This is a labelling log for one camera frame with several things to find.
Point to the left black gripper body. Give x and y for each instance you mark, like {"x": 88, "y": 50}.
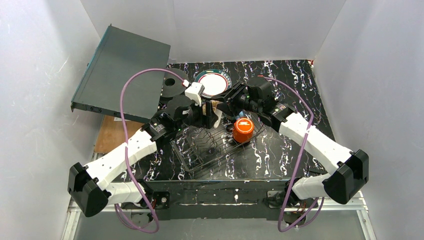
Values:
{"x": 205, "y": 116}

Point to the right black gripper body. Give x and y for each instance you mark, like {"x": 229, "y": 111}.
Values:
{"x": 230, "y": 100}

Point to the orange mug black handle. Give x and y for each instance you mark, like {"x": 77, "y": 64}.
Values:
{"x": 242, "y": 130}

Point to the white floral bowl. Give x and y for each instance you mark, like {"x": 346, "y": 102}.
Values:
{"x": 217, "y": 112}

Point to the blue butterfly mug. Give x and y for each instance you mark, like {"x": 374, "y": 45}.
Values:
{"x": 241, "y": 114}

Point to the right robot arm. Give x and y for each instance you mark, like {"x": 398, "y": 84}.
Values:
{"x": 346, "y": 171}

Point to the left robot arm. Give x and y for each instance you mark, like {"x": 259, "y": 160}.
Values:
{"x": 92, "y": 185}

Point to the white plate green red rim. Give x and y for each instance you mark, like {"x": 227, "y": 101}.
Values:
{"x": 215, "y": 82}

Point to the black foam spool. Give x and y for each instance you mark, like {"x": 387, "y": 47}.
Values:
{"x": 171, "y": 87}

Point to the wooden board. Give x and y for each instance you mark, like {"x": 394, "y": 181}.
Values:
{"x": 110, "y": 135}

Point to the black bit holder strip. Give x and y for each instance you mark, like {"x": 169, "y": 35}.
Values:
{"x": 316, "y": 170}

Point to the dark grey metal box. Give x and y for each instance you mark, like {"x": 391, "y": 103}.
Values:
{"x": 120, "y": 55}

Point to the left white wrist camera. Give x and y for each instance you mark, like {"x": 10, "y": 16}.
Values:
{"x": 194, "y": 92}

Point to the wire dish rack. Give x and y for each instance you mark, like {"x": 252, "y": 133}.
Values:
{"x": 196, "y": 148}

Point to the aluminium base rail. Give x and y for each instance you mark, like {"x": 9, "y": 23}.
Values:
{"x": 228, "y": 221}

